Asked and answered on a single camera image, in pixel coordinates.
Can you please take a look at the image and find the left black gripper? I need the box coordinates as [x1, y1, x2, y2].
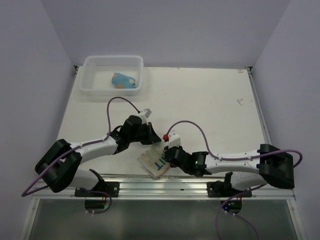
[129, 121, 161, 145]

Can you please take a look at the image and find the rabbit print towel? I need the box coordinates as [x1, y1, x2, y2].
[137, 142, 170, 179]

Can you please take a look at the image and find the blue polka dot towel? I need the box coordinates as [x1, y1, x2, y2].
[111, 72, 136, 89]

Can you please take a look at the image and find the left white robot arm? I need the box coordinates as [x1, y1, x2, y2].
[35, 115, 161, 197]

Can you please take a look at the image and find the white plastic basket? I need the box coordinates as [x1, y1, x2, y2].
[79, 55, 144, 97]

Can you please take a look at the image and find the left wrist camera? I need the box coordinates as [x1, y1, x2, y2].
[138, 108, 152, 122]

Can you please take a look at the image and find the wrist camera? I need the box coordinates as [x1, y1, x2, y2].
[162, 131, 181, 150]
[138, 108, 152, 122]

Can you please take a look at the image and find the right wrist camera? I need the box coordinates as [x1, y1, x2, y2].
[162, 131, 181, 150]

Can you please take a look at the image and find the aluminium front rail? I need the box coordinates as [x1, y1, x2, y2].
[31, 175, 295, 200]

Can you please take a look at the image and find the aluminium rail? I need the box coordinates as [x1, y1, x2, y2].
[31, 175, 295, 200]
[247, 66, 283, 180]

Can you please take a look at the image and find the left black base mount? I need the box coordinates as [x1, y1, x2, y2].
[74, 178, 120, 198]

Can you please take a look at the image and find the aluminium right side rail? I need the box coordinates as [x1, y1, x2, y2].
[247, 66, 283, 180]

